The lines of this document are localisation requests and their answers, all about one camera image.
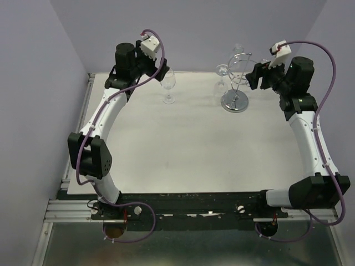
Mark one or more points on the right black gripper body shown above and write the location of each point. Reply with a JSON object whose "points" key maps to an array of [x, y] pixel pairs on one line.
{"points": [[272, 77]]}

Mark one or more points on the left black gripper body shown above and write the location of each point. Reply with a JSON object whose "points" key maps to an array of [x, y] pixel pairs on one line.
{"points": [[146, 65]]}

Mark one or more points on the clear wine glass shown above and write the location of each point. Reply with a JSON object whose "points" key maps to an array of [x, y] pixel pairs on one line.
{"points": [[168, 83]]}

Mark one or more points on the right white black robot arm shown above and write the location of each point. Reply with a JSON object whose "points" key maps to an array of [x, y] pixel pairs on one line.
{"points": [[322, 184]]}

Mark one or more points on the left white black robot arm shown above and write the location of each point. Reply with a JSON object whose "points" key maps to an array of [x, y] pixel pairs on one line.
{"points": [[88, 150]]}

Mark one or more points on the rear hanging wine glass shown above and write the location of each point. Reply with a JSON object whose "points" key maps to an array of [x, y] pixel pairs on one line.
{"points": [[236, 53]]}

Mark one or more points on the chrome wine glass rack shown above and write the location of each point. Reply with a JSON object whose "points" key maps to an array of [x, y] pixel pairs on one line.
{"points": [[234, 100]]}

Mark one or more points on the left hanging wine glass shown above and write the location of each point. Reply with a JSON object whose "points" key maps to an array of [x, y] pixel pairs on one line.
{"points": [[221, 86]]}

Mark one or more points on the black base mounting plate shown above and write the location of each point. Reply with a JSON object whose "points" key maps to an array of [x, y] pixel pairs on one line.
{"points": [[186, 211]]}

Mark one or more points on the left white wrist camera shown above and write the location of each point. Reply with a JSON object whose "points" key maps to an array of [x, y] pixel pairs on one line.
{"points": [[150, 45]]}

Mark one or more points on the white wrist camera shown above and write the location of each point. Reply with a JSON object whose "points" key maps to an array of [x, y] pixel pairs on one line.
{"points": [[280, 52], [150, 45]]}

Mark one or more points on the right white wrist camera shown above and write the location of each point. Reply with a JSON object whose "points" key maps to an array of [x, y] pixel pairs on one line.
{"points": [[280, 52]]}

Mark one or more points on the aluminium left side rail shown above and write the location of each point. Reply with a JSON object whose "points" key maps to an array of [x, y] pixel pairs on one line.
{"points": [[64, 185]]}

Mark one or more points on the aluminium rail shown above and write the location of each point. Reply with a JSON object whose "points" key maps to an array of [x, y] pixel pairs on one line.
{"points": [[78, 211], [64, 185]]}

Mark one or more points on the aluminium front rail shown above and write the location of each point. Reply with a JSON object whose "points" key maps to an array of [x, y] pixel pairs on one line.
{"points": [[78, 211]]}

